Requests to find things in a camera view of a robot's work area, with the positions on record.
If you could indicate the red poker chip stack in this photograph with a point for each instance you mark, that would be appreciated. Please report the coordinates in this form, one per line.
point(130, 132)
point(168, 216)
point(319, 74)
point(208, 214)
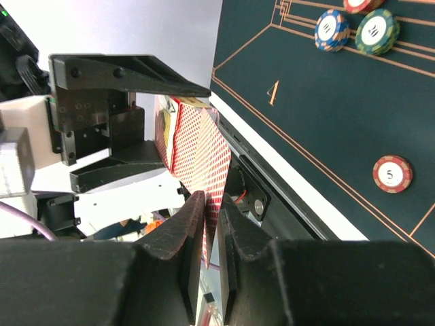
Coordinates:
point(392, 174)

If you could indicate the green chips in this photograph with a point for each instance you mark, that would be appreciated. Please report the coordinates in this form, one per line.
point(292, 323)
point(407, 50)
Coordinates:
point(377, 32)

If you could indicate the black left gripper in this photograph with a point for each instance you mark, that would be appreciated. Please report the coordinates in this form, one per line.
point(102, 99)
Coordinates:
point(91, 112)

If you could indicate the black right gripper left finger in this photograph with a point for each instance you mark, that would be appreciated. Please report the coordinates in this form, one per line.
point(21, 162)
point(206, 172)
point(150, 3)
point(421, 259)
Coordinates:
point(153, 281)

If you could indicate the red playing card deck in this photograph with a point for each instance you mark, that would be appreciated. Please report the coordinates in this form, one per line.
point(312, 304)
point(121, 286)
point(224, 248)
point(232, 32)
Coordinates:
point(191, 145)

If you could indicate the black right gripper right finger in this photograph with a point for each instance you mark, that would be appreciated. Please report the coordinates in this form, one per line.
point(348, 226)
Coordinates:
point(267, 281)

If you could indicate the green poker table mat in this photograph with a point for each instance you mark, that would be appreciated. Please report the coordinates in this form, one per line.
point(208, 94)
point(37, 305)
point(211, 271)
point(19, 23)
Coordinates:
point(332, 115)

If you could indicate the single red playing card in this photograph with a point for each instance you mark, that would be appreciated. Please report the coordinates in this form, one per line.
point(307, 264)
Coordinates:
point(210, 224)

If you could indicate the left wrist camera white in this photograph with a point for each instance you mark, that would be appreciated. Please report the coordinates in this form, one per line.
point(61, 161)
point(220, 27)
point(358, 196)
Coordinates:
point(26, 144)

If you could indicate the red chips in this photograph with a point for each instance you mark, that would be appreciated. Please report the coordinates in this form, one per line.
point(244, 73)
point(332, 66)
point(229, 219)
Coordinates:
point(361, 6)

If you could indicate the blue chips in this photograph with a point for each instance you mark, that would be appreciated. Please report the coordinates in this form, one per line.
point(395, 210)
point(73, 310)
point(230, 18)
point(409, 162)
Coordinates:
point(332, 31)

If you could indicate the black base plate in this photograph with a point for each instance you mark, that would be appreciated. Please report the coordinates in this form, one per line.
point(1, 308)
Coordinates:
point(278, 209)

